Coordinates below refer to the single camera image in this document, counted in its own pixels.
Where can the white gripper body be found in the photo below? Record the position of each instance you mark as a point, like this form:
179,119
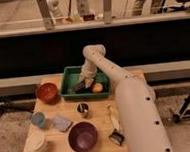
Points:
87,75

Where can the black eraser block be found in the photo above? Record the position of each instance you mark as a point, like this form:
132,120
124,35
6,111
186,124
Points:
83,86

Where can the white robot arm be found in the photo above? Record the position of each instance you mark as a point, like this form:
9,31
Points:
135,100

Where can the green plastic tray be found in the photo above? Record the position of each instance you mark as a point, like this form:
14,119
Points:
71,78

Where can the orange fruit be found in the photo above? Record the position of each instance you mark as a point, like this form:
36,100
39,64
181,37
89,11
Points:
97,88

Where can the small metal cup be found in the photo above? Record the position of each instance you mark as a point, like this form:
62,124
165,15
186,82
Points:
83,110

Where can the red-orange bowl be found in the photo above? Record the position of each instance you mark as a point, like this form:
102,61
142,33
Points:
47,92

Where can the banana-shaped yellow object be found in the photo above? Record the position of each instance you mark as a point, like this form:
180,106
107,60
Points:
114,117

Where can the blue-grey sponge cloth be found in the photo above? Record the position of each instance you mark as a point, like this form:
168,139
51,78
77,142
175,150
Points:
61,123

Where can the purple bowl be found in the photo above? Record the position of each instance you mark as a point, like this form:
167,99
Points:
83,137

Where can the blue cup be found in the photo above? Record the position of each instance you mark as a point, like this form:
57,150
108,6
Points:
39,120

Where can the small black box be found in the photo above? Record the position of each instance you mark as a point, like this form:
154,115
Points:
116,137

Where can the white cup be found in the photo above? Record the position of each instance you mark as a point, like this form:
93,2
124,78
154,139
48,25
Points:
36,142

